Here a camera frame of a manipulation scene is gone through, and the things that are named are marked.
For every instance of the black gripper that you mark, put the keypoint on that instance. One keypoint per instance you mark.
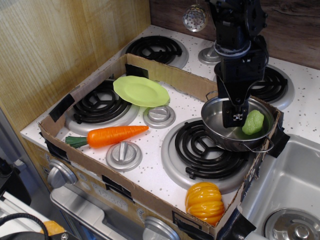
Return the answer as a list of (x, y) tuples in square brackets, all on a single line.
[(236, 73)]

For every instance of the light green toy broccoli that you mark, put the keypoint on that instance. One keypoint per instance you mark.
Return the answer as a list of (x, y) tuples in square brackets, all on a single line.
[(253, 123)]

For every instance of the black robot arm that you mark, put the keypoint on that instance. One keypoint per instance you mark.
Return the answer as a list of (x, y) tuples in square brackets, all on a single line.
[(236, 22)]

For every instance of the stainless steel pan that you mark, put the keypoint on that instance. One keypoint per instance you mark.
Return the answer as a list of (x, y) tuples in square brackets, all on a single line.
[(233, 138)]

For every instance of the rear right black burner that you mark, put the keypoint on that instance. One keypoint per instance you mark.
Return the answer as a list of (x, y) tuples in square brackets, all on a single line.
[(276, 88)]

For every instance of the black burner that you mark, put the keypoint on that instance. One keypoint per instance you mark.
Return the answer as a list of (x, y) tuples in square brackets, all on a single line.
[(101, 108), (276, 88), (190, 156), (162, 49)]

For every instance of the front right black burner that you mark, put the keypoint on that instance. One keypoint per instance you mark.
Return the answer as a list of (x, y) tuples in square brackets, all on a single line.
[(190, 156)]

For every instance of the silver knob rear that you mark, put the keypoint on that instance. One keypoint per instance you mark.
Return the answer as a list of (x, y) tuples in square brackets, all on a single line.
[(208, 56)]

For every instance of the silver knob middle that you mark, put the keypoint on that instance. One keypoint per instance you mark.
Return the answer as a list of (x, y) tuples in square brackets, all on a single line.
[(159, 117)]

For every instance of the silver sink basin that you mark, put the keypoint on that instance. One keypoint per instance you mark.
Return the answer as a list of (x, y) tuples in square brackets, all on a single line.
[(292, 180)]

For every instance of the orange toy pumpkin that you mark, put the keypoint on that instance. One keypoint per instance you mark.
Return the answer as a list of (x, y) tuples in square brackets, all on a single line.
[(203, 200)]

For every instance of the rear left black burner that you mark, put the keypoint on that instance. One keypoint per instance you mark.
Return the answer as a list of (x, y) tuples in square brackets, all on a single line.
[(162, 49)]

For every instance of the light green plastic plate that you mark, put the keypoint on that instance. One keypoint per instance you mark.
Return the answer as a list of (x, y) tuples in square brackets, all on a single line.
[(141, 91)]

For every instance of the hanging metal skimmer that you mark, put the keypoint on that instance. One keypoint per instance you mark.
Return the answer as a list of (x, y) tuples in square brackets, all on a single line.
[(195, 17)]

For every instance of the silver sink drain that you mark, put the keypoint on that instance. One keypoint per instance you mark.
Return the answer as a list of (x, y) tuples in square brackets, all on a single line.
[(291, 224)]

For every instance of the silver knob front centre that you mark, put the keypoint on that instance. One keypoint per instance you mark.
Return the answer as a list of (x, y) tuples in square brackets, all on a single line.
[(124, 156)]

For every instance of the front left black burner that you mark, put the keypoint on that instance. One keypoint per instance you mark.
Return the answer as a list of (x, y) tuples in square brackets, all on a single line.
[(101, 108)]

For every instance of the silver oven knob right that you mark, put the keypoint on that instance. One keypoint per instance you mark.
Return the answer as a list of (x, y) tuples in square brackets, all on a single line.
[(155, 229)]

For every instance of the silver oven knob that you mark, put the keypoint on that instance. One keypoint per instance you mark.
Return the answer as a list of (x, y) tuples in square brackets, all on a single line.
[(155, 229), (60, 175)]

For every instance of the orange toy carrot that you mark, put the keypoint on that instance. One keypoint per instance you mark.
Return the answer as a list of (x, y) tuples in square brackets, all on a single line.
[(103, 137)]

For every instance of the cardboard fence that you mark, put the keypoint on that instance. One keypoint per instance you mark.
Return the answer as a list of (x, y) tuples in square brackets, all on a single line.
[(127, 186)]

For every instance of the silver oven knob left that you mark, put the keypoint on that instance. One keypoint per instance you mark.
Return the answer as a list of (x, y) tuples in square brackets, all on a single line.
[(60, 175)]

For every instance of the orange object bottom left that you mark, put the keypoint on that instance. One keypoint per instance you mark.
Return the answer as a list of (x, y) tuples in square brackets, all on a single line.
[(53, 228)]

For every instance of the silver oven door handle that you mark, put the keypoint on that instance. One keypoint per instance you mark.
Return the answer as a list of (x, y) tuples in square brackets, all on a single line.
[(89, 218)]

